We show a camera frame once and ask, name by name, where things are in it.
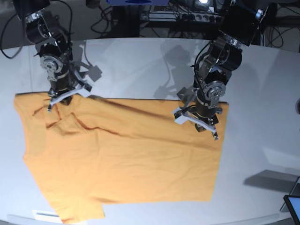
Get black cables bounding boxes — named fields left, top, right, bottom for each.
left=257, top=14, right=300, bottom=49

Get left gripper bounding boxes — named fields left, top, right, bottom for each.
left=173, top=81, right=226, bottom=140

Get yellow T-shirt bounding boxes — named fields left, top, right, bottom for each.
left=14, top=93, right=229, bottom=224

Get white label on table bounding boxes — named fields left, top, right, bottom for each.
left=32, top=210, right=59, bottom=219

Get tablet screen on stand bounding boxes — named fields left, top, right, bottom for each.
left=280, top=177, right=300, bottom=225

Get white power strip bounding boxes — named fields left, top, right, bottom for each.
left=180, top=13, right=223, bottom=23

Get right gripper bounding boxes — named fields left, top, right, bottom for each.
left=39, top=44, right=92, bottom=112

